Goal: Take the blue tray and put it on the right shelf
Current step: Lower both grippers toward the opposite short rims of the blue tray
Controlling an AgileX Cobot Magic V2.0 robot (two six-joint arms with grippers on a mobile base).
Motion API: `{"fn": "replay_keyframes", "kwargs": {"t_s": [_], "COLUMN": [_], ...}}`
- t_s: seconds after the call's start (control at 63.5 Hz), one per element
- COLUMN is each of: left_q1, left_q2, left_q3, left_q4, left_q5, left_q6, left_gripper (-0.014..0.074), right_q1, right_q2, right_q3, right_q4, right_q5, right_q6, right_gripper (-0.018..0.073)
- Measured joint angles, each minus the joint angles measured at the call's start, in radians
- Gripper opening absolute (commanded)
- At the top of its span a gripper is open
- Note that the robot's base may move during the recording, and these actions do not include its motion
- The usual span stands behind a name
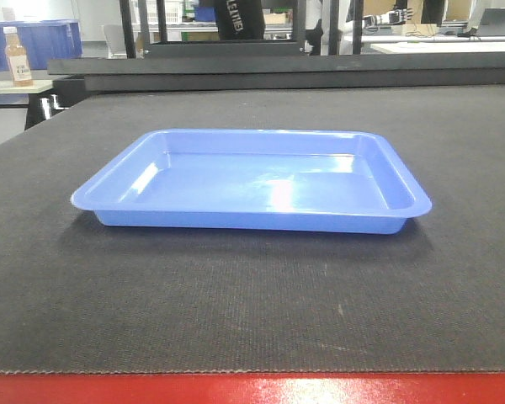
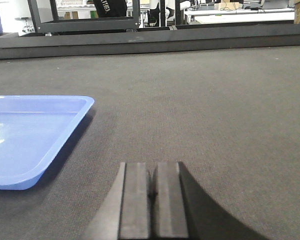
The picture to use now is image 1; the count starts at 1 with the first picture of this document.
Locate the blue plastic tray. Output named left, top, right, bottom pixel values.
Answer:
left=71, top=129, right=433, bottom=235

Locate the person in black shirt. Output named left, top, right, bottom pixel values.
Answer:
left=214, top=0, right=265, bottom=41

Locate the dark grey fabric mat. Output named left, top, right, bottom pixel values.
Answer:
left=0, top=86, right=505, bottom=373

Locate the white workbench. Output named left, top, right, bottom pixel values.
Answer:
left=361, top=35, right=505, bottom=54

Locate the robotic hand on bench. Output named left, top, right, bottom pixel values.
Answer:
left=362, top=8, right=414, bottom=29

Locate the white side table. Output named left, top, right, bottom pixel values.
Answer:
left=0, top=79, right=53, bottom=144

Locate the blue storage crates stack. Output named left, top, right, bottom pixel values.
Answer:
left=0, top=19, right=82, bottom=72

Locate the orange juice bottle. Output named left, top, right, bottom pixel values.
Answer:
left=3, top=26, right=33, bottom=87

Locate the grey laptop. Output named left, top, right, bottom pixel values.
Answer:
left=467, top=8, right=505, bottom=37

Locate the black metal frame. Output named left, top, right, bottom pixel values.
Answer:
left=118, top=0, right=364, bottom=59

